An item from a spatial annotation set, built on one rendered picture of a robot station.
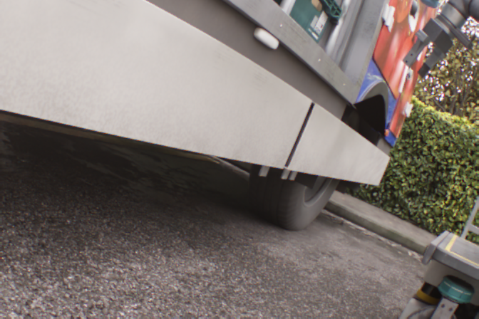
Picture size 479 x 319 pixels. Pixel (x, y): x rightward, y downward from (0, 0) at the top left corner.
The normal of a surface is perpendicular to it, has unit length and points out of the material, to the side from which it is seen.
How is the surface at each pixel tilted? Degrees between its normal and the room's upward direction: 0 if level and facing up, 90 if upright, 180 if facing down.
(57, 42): 90
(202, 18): 90
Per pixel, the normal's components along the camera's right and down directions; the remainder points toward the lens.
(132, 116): 0.81, 0.39
